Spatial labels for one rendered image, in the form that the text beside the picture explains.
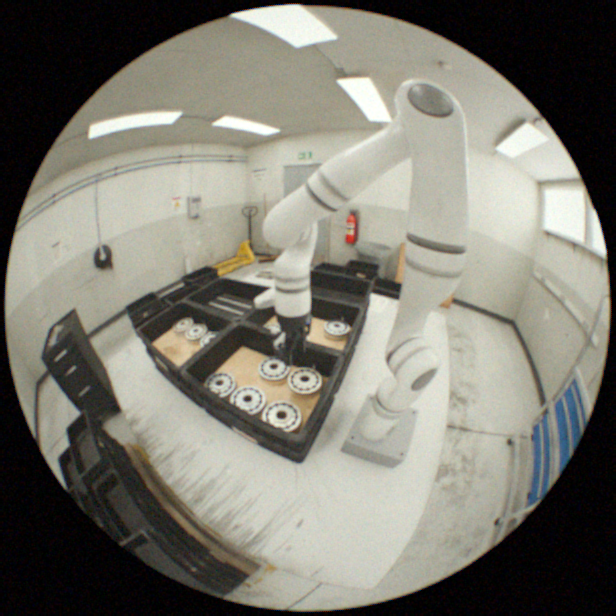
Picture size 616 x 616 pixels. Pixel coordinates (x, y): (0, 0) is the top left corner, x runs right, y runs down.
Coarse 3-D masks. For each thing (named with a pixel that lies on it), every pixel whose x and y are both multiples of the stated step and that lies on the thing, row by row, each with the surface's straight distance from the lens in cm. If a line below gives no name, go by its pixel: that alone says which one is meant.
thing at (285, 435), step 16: (224, 336) 70; (272, 336) 67; (320, 352) 61; (336, 352) 61; (336, 368) 56; (192, 384) 61; (224, 400) 52; (320, 400) 49; (240, 416) 50; (272, 432) 46; (288, 432) 45; (304, 432) 45
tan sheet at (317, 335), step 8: (272, 320) 92; (312, 320) 91; (320, 320) 91; (312, 328) 86; (320, 328) 86; (312, 336) 82; (320, 336) 82; (328, 344) 78; (336, 344) 79; (344, 344) 79
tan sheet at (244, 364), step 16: (240, 352) 77; (256, 352) 76; (224, 368) 73; (240, 368) 72; (256, 368) 70; (240, 384) 67; (272, 400) 61; (288, 400) 61; (304, 400) 61; (304, 416) 58
